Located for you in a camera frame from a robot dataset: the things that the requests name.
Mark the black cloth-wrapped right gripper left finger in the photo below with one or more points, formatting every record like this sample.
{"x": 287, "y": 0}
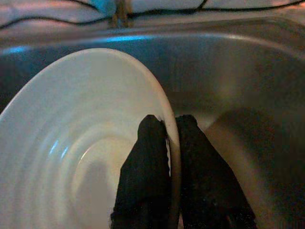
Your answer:
{"x": 145, "y": 179}

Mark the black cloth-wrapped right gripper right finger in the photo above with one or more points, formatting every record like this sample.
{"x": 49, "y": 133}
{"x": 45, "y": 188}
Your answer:
{"x": 205, "y": 190}

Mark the white ceramic bowl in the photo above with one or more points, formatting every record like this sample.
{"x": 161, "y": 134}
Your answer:
{"x": 71, "y": 119}

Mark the stainless steel sink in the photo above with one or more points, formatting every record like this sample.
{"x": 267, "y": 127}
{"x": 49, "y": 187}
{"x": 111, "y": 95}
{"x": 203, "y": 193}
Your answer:
{"x": 238, "y": 83}

